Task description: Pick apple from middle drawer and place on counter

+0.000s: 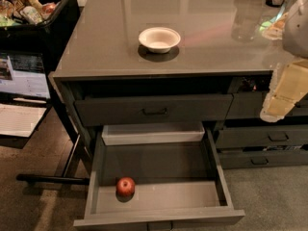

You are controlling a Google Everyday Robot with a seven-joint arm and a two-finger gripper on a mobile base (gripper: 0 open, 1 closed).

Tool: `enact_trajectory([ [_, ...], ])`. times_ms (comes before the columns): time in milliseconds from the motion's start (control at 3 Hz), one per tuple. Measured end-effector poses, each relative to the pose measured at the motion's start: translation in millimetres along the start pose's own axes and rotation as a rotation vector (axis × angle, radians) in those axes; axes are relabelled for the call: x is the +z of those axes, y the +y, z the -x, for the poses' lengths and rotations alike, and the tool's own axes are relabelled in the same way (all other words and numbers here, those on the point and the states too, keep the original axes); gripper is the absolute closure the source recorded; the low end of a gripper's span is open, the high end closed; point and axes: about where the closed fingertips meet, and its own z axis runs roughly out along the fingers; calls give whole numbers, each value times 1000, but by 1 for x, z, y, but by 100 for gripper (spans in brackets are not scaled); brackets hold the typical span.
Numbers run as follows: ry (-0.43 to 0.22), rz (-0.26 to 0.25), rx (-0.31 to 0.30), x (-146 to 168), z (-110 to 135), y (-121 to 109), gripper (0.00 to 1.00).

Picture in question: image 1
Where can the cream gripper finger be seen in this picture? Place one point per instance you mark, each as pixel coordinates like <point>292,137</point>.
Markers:
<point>288,85</point>

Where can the red apple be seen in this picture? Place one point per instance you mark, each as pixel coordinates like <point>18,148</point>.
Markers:
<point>125,186</point>

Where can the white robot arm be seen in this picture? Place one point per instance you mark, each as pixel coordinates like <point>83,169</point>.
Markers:
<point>295,33</point>

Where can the chip bags in drawer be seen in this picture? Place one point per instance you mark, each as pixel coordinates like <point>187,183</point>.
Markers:
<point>254,84</point>

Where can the grey top right drawer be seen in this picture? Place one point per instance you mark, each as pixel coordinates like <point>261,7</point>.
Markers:
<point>249,105</point>

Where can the grey middle right drawer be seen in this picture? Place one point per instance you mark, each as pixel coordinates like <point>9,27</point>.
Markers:
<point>262,136</point>

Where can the grey bottom right drawer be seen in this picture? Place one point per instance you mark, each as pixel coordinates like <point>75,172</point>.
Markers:
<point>253,159</point>

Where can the open grey middle drawer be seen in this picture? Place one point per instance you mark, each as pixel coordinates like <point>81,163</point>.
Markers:
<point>177,185</point>

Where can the grey top left drawer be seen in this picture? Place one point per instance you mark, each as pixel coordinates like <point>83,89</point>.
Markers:
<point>153,109</point>

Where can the clear jar with snacks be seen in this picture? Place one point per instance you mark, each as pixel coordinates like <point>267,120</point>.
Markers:
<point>275,29</point>

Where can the white paper bowl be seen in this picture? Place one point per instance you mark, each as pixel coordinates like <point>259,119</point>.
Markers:
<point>159,39</point>

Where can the clear plastic bin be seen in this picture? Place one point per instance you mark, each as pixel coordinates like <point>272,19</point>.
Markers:
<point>152,133</point>

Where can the black bin with snacks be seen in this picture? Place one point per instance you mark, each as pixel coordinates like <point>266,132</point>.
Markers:
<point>42,26</point>

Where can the computer monitor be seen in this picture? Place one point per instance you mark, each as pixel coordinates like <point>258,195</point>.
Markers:
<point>23,74</point>

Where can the white paper sheet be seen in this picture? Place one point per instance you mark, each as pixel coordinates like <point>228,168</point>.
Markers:
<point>19,121</point>

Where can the black stand base bar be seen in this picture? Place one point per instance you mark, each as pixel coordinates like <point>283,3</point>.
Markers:
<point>31,178</point>

